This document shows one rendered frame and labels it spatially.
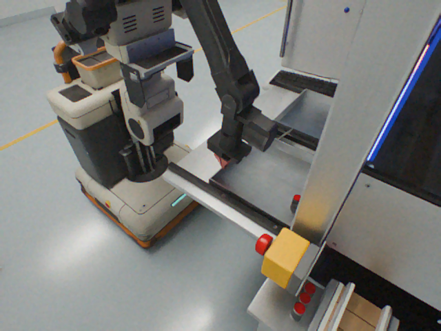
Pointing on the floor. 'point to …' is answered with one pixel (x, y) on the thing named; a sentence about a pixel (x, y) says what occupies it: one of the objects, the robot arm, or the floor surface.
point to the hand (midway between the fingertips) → (224, 165)
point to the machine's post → (362, 106)
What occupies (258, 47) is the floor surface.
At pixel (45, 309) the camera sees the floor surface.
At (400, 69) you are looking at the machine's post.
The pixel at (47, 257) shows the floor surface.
